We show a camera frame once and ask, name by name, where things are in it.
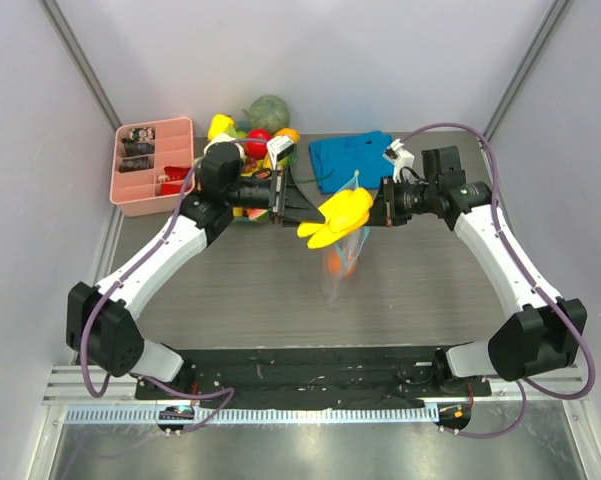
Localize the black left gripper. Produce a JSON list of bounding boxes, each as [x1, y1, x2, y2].
[[224, 164, 324, 227]]

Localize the yellow banana bunch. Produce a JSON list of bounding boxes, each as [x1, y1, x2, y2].
[[296, 187, 374, 250]]

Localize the clear zip top bag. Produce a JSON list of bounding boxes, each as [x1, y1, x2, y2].
[[320, 169, 371, 309]]

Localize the orange fruit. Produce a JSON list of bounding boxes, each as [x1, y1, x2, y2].
[[326, 252, 358, 278]]

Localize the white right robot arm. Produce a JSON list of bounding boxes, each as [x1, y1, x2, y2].
[[368, 140, 587, 395]]

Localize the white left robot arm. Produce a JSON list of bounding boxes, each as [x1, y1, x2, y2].
[[66, 136, 324, 399]]

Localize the watermelon slice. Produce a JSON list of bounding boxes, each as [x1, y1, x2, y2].
[[247, 208, 269, 222]]

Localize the green fruit basket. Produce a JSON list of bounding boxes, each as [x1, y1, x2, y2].
[[187, 125, 296, 217]]

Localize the blue folded cloth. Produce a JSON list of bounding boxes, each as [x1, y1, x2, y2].
[[308, 131, 394, 195]]

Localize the red apple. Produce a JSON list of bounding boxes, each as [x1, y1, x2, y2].
[[244, 128, 272, 160]]

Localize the orange yellow mango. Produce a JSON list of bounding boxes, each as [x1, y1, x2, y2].
[[274, 127, 300, 143]]

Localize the green melon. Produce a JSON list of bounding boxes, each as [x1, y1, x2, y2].
[[243, 95, 291, 133]]

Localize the white cauliflower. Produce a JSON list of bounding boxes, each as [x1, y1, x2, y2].
[[203, 133, 246, 160]]

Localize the yellow bell pepper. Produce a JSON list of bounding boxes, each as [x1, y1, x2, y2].
[[207, 114, 235, 141]]

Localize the pink organizer tray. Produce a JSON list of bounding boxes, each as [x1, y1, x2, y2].
[[110, 117, 194, 217]]

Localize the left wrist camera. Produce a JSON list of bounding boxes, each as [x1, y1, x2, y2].
[[266, 135, 296, 170]]

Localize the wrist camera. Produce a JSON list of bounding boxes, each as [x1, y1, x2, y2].
[[383, 139, 417, 183], [266, 135, 296, 170]]

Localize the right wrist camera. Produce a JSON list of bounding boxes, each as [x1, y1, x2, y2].
[[383, 139, 417, 183]]

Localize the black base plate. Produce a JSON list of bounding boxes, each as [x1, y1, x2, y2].
[[74, 344, 492, 412]]

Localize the white slotted cable duct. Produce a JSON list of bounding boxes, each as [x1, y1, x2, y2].
[[64, 404, 439, 427]]

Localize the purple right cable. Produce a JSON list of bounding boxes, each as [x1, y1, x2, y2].
[[394, 122, 597, 440]]

